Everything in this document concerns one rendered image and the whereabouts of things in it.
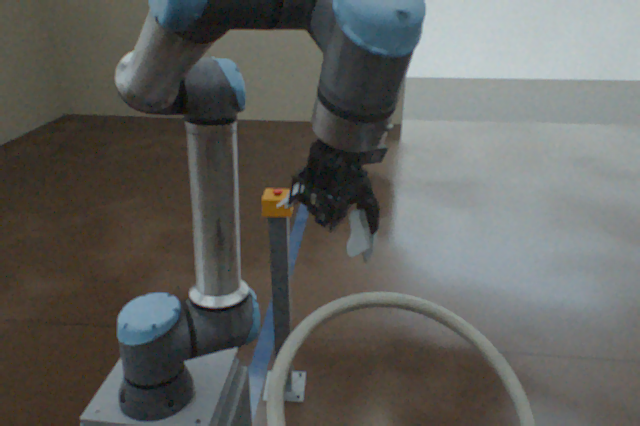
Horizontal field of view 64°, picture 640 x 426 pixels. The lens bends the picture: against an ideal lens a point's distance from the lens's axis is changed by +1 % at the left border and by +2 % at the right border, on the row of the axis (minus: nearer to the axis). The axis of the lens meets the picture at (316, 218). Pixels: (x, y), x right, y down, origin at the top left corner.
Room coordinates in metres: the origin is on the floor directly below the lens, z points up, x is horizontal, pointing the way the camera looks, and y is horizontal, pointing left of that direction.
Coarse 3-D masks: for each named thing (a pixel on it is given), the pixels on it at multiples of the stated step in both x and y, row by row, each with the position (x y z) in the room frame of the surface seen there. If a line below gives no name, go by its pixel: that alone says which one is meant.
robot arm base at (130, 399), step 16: (128, 384) 0.95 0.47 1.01; (160, 384) 0.94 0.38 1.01; (176, 384) 0.96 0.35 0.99; (192, 384) 1.01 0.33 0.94; (128, 400) 0.93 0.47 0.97; (144, 400) 0.92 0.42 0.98; (160, 400) 0.93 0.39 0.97; (176, 400) 0.95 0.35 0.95; (128, 416) 0.92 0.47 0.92; (144, 416) 0.91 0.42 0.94; (160, 416) 0.91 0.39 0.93
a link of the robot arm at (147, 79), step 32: (160, 0) 0.55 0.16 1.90; (192, 0) 0.54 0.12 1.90; (224, 0) 0.55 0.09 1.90; (256, 0) 0.56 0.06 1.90; (160, 32) 0.65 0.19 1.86; (192, 32) 0.59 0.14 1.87; (224, 32) 0.61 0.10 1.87; (128, 64) 0.92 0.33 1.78; (160, 64) 0.73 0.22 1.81; (192, 64) 0.74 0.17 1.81; (128, 96) 0.96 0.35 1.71; (160, 96) 0.93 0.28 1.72
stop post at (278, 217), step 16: (272, 192) 1.96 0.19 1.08; (272, 208) 1.89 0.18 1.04; (288, 208) 1.88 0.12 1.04; (272, 224) 1.91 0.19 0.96; (288, 224) 1.96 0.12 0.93; (272, 240) 1.91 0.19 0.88; (288, 240) 1.94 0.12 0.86; (272, 256) 1.91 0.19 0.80; (288, 256) 1.92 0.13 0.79; (272, 272) 1.91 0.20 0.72; (288, 272) 1.91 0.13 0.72; (272, 288) 1.91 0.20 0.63; (288, 288) 1.90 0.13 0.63; (272, 304) 1.91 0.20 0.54; (288, 304) 1.90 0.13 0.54; (288, 320) 1.90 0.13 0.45; (288, 336) 1.90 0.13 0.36; (288, 384) 1.90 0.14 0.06; (288, 400) 1.85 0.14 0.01
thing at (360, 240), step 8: (352, 216) 0.60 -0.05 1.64; (360, 216) 0.61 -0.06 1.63; (352, 224) 0.60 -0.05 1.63; (360, 224) 0.61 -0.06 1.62; (368, 224) 0.61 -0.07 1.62; (352, 232) 0.60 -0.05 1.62; (360, 232) 0.60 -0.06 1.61; (368, 232) 0.61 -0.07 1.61; (376, 232) 0.62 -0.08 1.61; (352, 240) 0.59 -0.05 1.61; (360, 240) 0.60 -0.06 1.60; (368, 240) 0.61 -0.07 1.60; (352, 248) 0.58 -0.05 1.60; (360, 248) 0.60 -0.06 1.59; (368, 248) 0.61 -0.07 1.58; (352, 256) 0.58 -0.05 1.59; (368, 256) 0.62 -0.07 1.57
